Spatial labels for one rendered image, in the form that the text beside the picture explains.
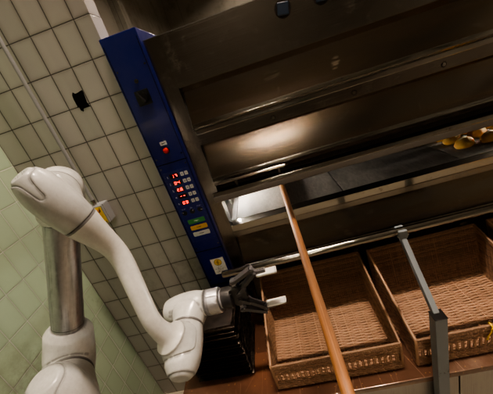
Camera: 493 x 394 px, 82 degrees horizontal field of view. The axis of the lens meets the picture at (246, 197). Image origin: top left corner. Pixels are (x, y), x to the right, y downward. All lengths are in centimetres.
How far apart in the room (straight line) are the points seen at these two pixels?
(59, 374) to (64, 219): 46
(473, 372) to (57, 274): 158
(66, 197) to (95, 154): 70
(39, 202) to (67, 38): 83
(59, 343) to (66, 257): 29
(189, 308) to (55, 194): 53
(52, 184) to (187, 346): 57
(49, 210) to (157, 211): 76
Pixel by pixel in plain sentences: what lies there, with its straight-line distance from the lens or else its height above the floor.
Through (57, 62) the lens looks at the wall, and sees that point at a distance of 153.
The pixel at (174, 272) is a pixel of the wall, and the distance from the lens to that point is 172.
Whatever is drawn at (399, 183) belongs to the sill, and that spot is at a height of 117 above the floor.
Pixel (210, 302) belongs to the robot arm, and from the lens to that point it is 103.
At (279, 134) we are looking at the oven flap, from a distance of 135.
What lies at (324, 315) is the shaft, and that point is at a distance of 89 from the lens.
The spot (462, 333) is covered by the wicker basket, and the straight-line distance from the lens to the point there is 149.
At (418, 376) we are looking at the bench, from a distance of 153.
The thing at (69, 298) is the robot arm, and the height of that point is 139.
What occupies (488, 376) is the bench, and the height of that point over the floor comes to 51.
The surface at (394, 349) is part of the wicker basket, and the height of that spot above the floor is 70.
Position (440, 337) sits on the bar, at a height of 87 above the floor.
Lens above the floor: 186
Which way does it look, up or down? 22 degrees down
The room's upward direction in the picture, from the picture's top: 19 degrees counter-clockwise
